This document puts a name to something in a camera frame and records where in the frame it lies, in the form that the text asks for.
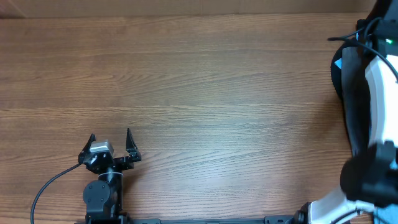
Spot black garment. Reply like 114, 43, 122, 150
330, 19, 368, 101

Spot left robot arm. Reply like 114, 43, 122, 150
78, 129, 142, 224

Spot grey folded trousers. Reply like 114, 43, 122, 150
341, 47, 370, 156

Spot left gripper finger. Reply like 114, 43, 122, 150
126, 128, 142, 162
78, 134, 96, 164

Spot light blue garment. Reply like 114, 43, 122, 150
335, 58, 342, 69

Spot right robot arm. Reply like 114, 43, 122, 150
280, 0, 397, 223

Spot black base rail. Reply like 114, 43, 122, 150
76, 215, 294, 224

